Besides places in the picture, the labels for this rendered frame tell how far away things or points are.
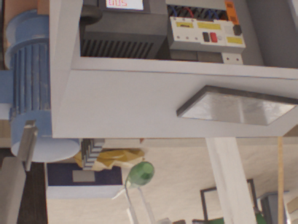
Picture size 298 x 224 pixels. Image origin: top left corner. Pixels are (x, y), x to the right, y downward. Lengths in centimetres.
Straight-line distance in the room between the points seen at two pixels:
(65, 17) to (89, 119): 24
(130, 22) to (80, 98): 12
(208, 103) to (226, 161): 63
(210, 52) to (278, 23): 17
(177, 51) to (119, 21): 15
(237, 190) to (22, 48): 75
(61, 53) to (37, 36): 92
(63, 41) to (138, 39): 18
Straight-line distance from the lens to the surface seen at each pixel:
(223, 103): 66
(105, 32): 64
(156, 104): 65
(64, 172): 353
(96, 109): 64
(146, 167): 54
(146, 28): 65
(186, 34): 75
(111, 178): 358
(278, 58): 88
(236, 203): 124
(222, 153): 127
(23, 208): 304
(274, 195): 552
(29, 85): 139
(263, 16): 93
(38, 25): 150
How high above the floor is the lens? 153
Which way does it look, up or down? 24 degrees down
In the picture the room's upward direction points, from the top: 172 degrees clockwise
